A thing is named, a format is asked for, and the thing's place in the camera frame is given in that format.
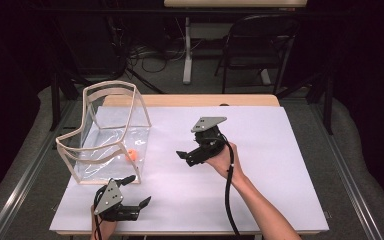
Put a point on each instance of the clear plastic bin beige trim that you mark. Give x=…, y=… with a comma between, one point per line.
x=113, y=140

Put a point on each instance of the metal floor rail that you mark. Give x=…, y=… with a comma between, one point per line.
x=346, y=173
x=30, y=170

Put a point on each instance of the black folding chair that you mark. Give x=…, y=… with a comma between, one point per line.
x=260, y=36

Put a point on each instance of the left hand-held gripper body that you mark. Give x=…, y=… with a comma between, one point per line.
x=108, y=200

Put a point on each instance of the orange ball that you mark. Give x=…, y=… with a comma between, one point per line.
x=131, y=155

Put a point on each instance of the person's right hand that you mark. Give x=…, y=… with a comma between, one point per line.
x=225, y=163

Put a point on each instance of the person's left hand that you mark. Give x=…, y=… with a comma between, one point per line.
x=100, y=230

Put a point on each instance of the black stand post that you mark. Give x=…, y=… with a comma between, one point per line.
x=329, y=106
x=55, y=100

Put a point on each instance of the white-legged desk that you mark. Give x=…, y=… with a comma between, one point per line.
x=187, y=50

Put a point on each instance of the white table sheet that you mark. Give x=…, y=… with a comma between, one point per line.
x=180, y=200

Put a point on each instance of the dark table grommet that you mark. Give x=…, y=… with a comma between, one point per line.
x=224, y=104

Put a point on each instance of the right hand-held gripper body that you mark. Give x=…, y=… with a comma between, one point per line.
x=206, y=150

